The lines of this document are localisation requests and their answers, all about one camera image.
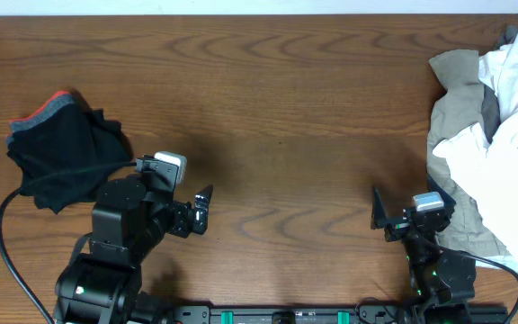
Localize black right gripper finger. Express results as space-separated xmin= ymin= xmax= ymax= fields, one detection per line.
xmin=427 ymin=175 xmax=456 ymax=216
xmin=371 ymin=186 xmax=409 ymax=230

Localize black leggings with red waistband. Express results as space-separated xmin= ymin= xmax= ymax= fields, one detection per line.
xmin=5 ymin=89 xmax=134 ymax=199

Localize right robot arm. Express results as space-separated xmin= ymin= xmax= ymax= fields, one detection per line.
xmin=371 ymin=177 xmax=476 ymax=324

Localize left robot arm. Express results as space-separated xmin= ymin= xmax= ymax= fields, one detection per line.
xmin=53 ymin=174 xmax=213 ymax=323

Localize white printed t-shirt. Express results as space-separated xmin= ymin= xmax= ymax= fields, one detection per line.
xmin=432 ymin=29 xmax=518 ymax=284

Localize grey garment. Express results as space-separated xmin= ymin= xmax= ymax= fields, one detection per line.
xmin=478 ymin=26 xmax=518 ymax=146

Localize khaki beige garment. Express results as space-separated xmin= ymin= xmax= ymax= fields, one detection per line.
xmin=426 ymin=49 xmax=509 ymax=257

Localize folded black garment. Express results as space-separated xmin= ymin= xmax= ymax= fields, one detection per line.
xmin=19 ymin=107 xmax=125 ymax=215

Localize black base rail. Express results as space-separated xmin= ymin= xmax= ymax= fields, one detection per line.
xmin=134 ymin=298 xmax=511 ymax=324

